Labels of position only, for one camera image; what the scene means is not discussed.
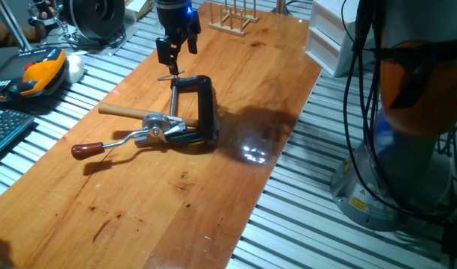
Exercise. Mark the small cardboard box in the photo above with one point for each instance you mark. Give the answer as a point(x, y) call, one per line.
point(137, 7)

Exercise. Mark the person's hand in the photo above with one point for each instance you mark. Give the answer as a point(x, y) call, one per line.
point(45, 15)

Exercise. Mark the aluminium frame post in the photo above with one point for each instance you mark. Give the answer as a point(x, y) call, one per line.
point(12, 24)

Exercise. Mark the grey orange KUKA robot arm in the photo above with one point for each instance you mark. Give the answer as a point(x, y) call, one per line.
point(419, 93)

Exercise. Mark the metal lever dark red knob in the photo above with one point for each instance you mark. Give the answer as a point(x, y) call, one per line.
point(87, 150)

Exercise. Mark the black C-clamp with screw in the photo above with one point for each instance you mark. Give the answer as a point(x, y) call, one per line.
point(206, 108)

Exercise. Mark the black computer keyboard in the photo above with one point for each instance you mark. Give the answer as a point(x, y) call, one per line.
point(6, 127)

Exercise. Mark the wooden peg rack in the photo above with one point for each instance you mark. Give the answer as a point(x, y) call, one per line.
point(228, 28)

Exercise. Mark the metal tripod stand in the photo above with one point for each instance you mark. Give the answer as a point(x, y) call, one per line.
point(62, 26)

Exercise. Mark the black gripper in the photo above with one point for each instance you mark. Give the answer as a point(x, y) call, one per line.
point(176, 18)

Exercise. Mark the black round spool device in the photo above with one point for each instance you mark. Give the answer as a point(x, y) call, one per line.
point(98, 16)

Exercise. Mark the orange black teach pendant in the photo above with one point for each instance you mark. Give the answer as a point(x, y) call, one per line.
point(42, 73)

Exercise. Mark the glossy wooden board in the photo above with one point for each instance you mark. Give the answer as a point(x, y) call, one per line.
point(176, 194)

